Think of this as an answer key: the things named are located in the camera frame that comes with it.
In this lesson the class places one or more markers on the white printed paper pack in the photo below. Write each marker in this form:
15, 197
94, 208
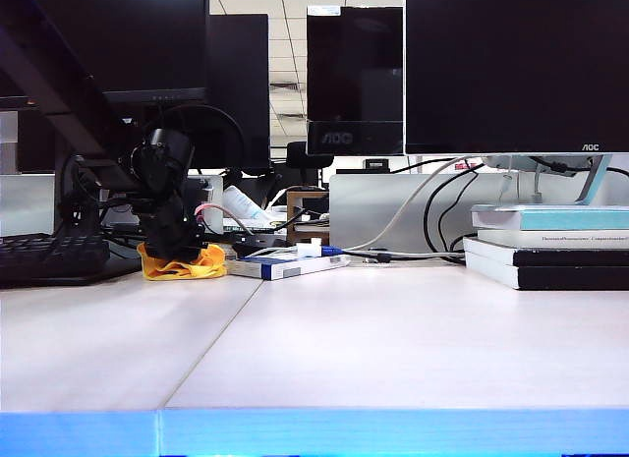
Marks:
243, 204

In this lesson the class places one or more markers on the small black AOC monitor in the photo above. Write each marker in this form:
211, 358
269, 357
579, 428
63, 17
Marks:
354, 74

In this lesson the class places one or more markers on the black and white book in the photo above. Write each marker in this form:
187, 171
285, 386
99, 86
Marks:
570, 278
570, 258

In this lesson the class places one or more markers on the white desk partition box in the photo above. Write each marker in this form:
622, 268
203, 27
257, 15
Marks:
214, 191

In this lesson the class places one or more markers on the grey desk partition panel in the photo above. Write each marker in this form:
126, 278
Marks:
373, 201

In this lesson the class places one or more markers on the black keyboard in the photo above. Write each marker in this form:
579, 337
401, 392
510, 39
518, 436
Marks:
29, 260

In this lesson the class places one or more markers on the black docking hub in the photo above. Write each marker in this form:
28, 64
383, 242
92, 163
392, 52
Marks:
255, 241

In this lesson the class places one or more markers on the black monitor rear side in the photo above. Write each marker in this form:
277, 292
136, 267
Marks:
245, 83

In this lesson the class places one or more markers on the teal and white book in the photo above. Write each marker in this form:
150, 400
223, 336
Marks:
565, 220

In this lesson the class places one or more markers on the white plug adapter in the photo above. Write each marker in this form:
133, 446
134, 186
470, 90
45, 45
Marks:
308, 248

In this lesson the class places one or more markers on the yellow cleaning rag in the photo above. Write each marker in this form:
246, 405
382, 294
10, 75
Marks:
209, 268

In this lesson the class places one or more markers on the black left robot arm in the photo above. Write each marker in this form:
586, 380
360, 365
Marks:
59, 83

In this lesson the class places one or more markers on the black office chair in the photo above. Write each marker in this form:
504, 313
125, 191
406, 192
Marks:
302, 157

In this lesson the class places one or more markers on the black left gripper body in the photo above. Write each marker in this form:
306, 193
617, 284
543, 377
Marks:
169, 226

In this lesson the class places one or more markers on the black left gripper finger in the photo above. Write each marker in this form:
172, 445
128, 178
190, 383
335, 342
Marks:
158, 253
189, 254

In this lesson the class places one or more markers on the large AOC monitor white stand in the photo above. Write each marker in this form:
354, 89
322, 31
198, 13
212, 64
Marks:
516, 69

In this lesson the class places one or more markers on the black monitor with dark stand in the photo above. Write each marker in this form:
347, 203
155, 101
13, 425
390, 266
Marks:
147, 34

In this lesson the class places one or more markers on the blue and white flat box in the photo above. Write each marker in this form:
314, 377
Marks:
290, 268

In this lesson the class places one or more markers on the white book with printed spine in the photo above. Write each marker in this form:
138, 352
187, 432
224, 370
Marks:
555, 239

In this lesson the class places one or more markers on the brown wooden shelf box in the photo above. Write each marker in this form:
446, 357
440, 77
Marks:
291, 216

